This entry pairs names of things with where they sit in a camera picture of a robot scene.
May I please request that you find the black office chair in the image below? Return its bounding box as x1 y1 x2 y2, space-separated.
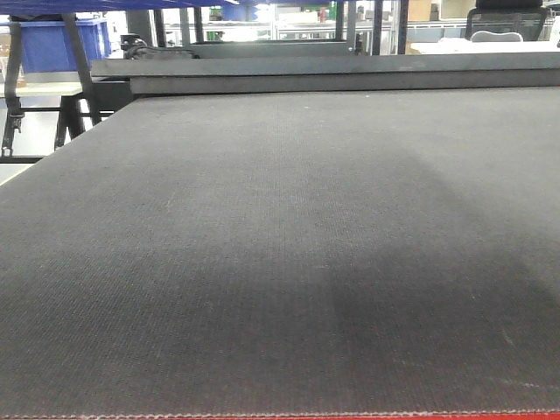
465 0 550 41

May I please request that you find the black conveyor end frame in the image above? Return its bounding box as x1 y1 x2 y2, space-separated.
92 52 559 95

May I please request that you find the black metal stand frame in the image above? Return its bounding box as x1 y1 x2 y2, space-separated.
1 13 102 161

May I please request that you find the dark grey conveyor belt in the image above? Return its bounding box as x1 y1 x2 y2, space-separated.
1 87 559 419

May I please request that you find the background blue bin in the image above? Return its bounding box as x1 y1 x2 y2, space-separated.
21 18 111 74

